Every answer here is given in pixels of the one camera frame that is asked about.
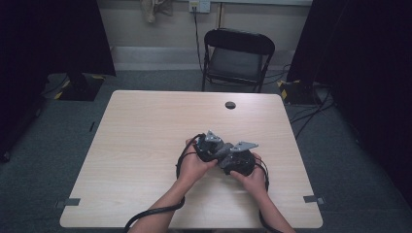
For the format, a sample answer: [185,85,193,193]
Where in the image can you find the black wall socket cable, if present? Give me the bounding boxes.
[192,6,206,75]

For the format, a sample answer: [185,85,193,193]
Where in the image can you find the black folding chair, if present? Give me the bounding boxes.
[201,27,277,94]

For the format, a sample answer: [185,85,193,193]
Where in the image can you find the black stand base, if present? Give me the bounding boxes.
[52,72,107,102]
[276,79,323,106]

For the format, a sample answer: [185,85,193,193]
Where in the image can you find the black floor cables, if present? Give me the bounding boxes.
[262,62,336,141]

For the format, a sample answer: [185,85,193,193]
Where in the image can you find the beige hanging cloth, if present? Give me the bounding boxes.
[139,0,174,24]

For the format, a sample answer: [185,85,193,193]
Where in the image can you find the person's left hand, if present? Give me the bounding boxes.
[176,137,219,188]

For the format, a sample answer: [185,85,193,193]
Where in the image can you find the grey tape strip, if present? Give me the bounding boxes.
[302,194,326,206]
[54,197,82,210]

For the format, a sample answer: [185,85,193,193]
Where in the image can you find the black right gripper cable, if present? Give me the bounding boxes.
[254,157,284,233]

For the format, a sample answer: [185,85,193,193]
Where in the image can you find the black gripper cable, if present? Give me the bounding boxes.
[254,157,284,233]
[123,132,207,233]

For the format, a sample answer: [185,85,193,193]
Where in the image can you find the dark curtain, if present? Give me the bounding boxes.
[286,0,412,208]
[0,0,117,163]

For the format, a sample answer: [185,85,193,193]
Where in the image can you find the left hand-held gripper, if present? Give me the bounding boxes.
[195,129,224,163]

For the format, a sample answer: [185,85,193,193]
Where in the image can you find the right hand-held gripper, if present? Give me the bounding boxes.
[223,141,259,177]

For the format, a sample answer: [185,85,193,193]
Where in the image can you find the person's right hand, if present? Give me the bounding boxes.
[229,152,270,199]

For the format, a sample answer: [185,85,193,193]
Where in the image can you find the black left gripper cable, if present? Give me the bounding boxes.
[123,132,207,233]

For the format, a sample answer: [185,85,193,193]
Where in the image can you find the white wall socket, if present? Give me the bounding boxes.
[189,0,212,15]

